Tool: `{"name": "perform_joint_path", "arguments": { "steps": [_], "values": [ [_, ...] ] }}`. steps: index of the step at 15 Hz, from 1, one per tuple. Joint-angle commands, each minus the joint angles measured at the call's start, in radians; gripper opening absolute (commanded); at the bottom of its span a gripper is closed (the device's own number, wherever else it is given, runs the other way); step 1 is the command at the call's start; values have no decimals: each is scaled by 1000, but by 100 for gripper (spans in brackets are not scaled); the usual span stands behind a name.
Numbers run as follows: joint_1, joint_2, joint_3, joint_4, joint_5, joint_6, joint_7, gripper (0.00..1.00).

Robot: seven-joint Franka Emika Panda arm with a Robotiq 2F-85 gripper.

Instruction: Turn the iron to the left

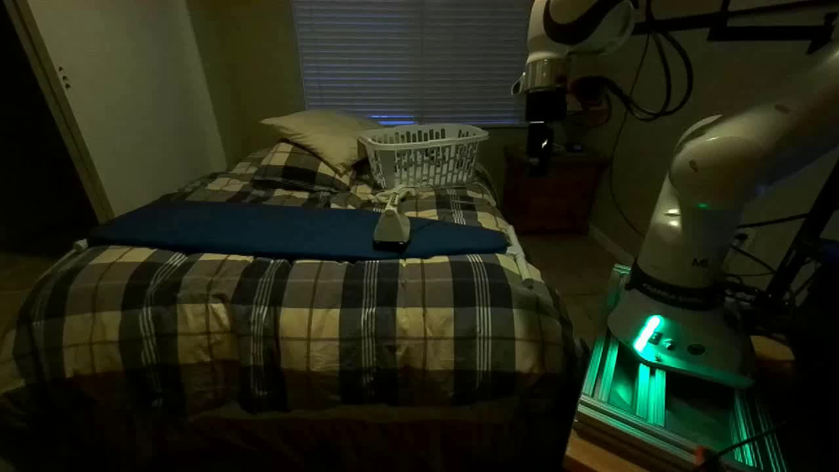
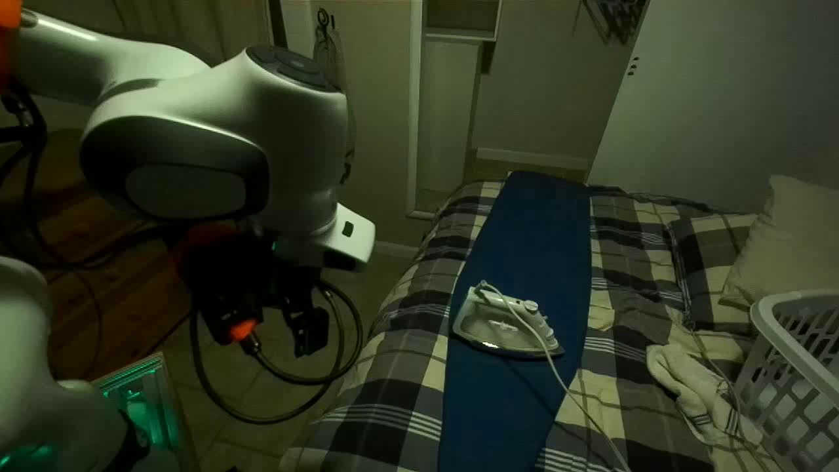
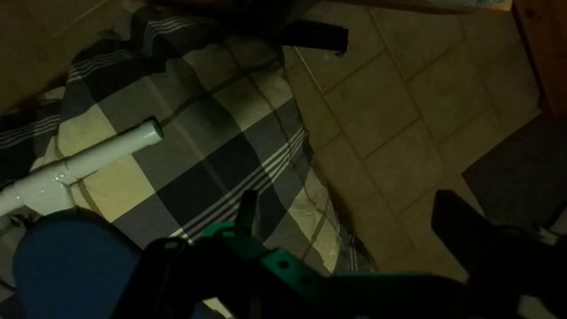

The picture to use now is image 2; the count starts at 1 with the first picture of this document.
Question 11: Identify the teal translucent plastic container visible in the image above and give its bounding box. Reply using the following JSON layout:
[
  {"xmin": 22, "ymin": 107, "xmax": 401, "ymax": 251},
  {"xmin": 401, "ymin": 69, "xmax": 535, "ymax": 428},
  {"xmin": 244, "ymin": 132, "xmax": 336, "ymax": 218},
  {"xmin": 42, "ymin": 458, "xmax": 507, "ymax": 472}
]
[{"xmin": 89, "ymin": 352, "xmax": 188, "ymax": 472}]

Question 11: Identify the beige pillow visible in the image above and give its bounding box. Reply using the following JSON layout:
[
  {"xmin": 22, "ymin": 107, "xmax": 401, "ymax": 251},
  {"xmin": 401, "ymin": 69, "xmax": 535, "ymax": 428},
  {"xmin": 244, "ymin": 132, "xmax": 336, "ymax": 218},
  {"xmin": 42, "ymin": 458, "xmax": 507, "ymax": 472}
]
[{"xmin": 717, "ymin": 174, "xmax": 839, "ymax": 310}]

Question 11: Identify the black white plaid blanket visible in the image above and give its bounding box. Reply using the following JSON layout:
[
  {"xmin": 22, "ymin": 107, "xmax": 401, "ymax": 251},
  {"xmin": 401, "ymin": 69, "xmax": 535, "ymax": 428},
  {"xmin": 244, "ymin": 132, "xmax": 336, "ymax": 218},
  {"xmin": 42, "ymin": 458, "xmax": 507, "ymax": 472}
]
[{"xmin": 278, "ymin": 179, "xmax": 775, "ymax": 472}]

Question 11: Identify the cream crumpled towel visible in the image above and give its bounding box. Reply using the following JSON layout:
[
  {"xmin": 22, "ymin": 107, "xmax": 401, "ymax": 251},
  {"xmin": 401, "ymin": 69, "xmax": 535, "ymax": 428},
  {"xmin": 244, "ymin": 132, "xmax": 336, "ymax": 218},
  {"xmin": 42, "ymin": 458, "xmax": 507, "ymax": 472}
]
[{"xmin": 644, "ymin": 338, "xmax": 774, "ymax": 458}]

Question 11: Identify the white wardrobe door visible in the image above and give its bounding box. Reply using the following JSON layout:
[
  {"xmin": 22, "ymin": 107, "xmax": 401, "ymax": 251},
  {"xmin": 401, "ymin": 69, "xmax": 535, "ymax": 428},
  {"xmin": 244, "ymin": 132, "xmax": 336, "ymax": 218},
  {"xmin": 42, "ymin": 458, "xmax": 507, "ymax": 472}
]
[{"xmin": 585, "ymin": 0, "xmax": 839, "ymax": 218}]

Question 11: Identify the white iron power cord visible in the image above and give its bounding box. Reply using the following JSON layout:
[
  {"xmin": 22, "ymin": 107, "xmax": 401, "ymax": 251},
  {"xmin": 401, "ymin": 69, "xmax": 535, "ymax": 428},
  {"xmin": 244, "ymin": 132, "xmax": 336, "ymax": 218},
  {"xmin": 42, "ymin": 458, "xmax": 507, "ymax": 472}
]
[{"xmin": 518, "ymin": 298, "xmax": 633, "ymax": 472}]

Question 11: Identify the dark hanging wall decoration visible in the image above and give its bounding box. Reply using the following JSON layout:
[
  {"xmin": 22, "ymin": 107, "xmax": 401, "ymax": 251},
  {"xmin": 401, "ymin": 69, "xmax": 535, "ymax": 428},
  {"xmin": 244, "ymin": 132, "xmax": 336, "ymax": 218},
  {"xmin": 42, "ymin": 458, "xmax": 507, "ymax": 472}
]
[{"xmin": 573, "ymin": 0, "xmax": 652, "ymax": 47}]

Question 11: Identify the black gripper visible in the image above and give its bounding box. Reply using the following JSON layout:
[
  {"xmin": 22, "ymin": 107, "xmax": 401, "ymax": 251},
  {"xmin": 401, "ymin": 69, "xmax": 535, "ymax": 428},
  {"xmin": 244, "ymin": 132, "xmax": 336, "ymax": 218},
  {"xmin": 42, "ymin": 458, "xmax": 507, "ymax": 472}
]
[{"xmin": 184, "ymin": 229, "xmax": 336, "ymax": 359}]

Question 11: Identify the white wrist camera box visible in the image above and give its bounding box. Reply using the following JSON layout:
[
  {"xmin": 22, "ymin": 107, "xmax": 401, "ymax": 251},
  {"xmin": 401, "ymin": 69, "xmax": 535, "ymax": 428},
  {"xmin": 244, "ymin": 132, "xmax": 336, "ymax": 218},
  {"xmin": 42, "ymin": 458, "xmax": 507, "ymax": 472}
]
[{"xmin": 316, "ymin": 201, "xmax": 376, "ymax": 269}]

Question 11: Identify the white plastic laundry basket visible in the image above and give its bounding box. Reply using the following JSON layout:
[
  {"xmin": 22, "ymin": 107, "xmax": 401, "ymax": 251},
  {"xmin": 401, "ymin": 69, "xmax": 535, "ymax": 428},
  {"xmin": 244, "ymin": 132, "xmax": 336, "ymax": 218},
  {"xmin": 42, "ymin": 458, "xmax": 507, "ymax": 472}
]
[{"xmin": 732, "ymin": 288, "xmax": 839, "ymax": 472}]

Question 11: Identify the white steam iron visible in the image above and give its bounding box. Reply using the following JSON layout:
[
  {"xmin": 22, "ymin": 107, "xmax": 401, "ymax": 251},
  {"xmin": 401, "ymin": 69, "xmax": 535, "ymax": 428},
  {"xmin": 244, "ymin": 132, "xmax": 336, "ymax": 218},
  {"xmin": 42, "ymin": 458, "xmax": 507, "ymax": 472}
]
[{"xmin": 450, "ymin": 281, "xmax": 565, "ymax": 362}]

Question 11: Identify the blue ironing board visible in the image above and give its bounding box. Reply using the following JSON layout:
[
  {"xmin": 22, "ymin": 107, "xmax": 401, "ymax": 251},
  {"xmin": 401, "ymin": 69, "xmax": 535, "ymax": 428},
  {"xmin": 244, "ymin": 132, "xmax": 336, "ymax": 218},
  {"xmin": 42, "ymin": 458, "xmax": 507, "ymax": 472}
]
[{"xmin": 437, "ymin": 167, "xmax": 595, "ymax": 472}]

